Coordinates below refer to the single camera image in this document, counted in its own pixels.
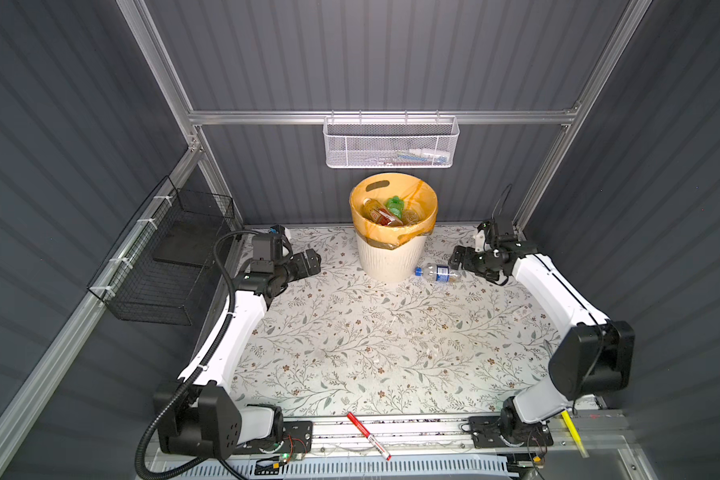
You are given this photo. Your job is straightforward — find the orange plastic bin liner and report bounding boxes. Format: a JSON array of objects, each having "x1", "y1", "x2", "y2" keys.
[{"x1": 349, "y1": 172, "x2": 438, "y2": 250}]

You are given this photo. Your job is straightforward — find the black wire mesh basket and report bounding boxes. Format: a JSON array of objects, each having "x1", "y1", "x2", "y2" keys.
[{"x1": 88, "y1": 177, "x2": 238, "y2": 326}]

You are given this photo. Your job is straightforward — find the large green soda bottle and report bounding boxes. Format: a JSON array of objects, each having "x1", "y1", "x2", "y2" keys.
[{"x1": 385, "y1": 196, "x2": 405, "y2": 218}]

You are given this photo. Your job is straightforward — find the yellow highlighter pen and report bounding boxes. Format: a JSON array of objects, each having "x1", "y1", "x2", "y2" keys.
[{"x1": 561, "y1": 410, "x2": 589, "y2": 458}]

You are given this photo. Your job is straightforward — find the white wire mesh basket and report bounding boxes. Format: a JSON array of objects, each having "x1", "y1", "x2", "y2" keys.
[{"x1": 322, "y1": 114, "x2": 460, "y2": 169}]

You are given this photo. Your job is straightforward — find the cream ribbed waste bin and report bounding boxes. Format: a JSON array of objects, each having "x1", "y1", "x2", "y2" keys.
[{"x1": 356, "y1": 233, "x2": 428, "y2": 284}]

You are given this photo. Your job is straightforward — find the red yellow tea bottle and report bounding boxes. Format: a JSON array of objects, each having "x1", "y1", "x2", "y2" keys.
[{"x1": 363, "y1": 198, "x2": 404, "y2": 227}]

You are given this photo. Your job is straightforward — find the red marker pen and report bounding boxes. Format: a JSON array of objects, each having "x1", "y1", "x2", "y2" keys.
[{"x1": 346, "y1": 412, "x2": 392, "y2": 461}]

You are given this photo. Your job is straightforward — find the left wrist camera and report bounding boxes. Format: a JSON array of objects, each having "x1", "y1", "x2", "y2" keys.
[{"x1": 251, "y1": 224, "x2": 293, "y2": 264}]

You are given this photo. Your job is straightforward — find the floral table mat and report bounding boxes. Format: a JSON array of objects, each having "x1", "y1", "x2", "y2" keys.
[{"x1": 231, "y1": 226, "x2": 561, "y2": 416}]

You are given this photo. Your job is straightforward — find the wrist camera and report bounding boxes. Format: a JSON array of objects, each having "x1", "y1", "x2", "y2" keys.
[
  {"x1": 473, "y1": 217, "x2": 515, "y2": 252},
  {"x1": 251, "y1": 224, "x2": 293, "y2": 264}
]

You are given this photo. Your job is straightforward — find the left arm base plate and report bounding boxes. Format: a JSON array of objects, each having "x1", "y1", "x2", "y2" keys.
[{"x1": 233, "y1": 420, "x2": 314, "y2": 456}]

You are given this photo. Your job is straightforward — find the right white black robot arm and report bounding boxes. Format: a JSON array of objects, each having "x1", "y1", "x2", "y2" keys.
[{"x1": 448, "y1": 241, "x2": 635, "y2": 446}]

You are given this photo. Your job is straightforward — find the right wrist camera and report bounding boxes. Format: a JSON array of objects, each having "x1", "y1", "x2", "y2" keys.
[{"x1": 473, "y1": 217, "x2": 515, "y2": 252}]

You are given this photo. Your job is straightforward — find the items in white basket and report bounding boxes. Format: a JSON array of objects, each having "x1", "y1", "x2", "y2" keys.
[{"x1": 361, "y1": 148, "x2": 452, "y2": 167}]

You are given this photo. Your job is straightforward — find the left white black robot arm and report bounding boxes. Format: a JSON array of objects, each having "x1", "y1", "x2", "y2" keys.
[{"x1": 134, "y1": 225, "x2": 321, "y2": 479}]

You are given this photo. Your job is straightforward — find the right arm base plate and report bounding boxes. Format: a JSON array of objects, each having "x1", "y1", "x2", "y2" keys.
[{"x1": 466, "y1": 415, "x2": 554, "y2": 449}]

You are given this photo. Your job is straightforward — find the blue label water bottle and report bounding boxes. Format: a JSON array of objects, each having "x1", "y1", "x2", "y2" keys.
[{"x1": 414, "y1": 263, "x2": 461, "y2": 283}]

